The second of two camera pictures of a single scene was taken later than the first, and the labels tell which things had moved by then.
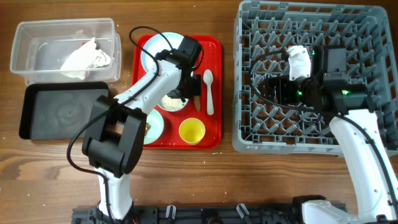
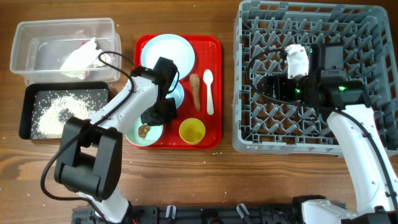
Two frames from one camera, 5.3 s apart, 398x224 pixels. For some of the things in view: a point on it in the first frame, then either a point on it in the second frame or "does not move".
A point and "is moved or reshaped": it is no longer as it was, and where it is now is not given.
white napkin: x=86 y=56 does not move
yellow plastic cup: x=192 y=130 does not move
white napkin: x=102 y=60 does not move
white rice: x=171 y=103 is moved or reshaped
